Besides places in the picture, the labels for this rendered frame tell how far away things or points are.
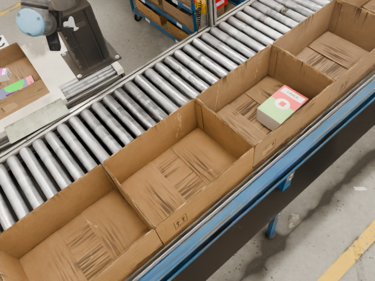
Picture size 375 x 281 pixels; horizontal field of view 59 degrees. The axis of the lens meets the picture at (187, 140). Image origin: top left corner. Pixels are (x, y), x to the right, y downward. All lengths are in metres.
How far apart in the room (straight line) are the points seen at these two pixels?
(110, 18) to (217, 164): 2.62
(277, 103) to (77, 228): 0.83
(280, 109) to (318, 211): 1.01
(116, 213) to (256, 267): 1.03
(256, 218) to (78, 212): 0.68
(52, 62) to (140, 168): 1.00
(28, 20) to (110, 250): 0.82
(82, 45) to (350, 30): 1.25
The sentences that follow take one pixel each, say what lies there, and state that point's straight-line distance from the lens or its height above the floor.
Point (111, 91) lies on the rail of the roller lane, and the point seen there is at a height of 0.74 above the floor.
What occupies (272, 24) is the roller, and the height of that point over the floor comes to 0.74.
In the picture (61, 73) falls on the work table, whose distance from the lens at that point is 1.93.
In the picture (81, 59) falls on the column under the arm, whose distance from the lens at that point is 1.83.
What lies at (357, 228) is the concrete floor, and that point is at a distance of 2.17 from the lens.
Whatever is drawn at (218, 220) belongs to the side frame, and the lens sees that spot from 1.09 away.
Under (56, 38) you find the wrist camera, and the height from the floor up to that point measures 1.11.
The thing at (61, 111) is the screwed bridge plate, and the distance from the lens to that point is 1.73.
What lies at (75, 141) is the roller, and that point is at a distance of 1.59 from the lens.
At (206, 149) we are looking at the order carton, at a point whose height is 0.89.
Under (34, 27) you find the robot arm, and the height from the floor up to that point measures 1.27.
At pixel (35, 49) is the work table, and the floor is 0.75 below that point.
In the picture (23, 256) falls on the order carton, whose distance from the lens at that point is 1.26.
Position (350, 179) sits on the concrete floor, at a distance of 2.29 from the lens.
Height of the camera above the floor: 1.92
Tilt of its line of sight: 55 degrees down
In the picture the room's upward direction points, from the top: 11 degrees counter-clockwise
